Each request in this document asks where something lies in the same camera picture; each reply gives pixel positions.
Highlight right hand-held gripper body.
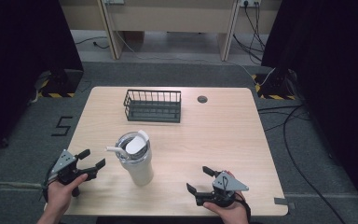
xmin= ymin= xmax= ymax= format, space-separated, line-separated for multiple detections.
xmin=195 ymin=170 xmax=250 ymax=209

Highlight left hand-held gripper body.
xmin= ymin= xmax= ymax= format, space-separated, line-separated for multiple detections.
xmin=48 ymin=148 xmax=90 ymax=198

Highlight white tumbler cup with straw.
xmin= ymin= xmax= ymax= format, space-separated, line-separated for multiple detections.
xmin=105 ymin=129 xmax=155 ymax=188

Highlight dark green wire basket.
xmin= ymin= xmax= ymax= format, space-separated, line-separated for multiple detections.
xmin=122 ymin=89 xmax=183 ymax=124

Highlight person's right hand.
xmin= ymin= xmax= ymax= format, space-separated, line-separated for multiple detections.
xmin=202 ymin=169 xmax=251 ymax=224

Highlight person's left hand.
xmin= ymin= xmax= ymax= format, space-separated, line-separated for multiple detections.
xmin=44 ymin=173 xmax=90 ymax=217

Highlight black hazard-striped stand base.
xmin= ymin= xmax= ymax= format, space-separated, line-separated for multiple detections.
xmin=36 ymin=68 xmax=85 ymax=99
xmin=251 ymin=68 xmax=296 ymax=101

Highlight black curtain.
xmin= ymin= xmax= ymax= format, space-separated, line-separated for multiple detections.
xmin=0 ymin=0 xmax=85 ymax=162
xmin=260 ymin=0 xmax=358 ymax=216

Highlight beige office desk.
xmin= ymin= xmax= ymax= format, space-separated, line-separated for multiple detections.
xmin=59 ymin=0 xmax=282 ymax=63

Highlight left hand-held gripper cable bundle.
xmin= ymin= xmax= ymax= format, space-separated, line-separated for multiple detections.
xmin=41 ymin=166 xmax=60 ymax=203

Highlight right hand-held gripper black cable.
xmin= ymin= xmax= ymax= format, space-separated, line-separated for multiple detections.
xmin=234 ymin=190 xmax=253 ymax=224

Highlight long black floor cables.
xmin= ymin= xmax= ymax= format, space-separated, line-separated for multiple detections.
xmin=256 ymin=104 xmax=347 ymax=224

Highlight short black floor cable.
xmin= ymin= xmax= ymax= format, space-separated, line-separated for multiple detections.
xmin=74 ymin=35 xmax=110 ymax=50

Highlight black socket cables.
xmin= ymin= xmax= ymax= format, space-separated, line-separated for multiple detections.
xmin=232 ymin=2 xmax=268 ymax=65

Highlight white wall socket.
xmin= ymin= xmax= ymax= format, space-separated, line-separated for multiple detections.
xmin=240 ymin=0 xmax=262 ymax=8

